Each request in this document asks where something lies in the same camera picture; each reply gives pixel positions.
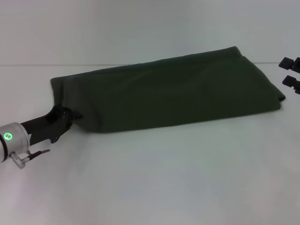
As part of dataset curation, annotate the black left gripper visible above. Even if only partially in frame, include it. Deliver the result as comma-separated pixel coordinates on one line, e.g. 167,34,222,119
20,105,83,144

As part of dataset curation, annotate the dark green shirt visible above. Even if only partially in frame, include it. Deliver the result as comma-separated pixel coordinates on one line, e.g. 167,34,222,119
50,46,286,134

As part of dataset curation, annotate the grey cable with plug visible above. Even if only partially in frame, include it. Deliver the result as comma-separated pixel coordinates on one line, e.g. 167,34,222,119
9,149,51,169

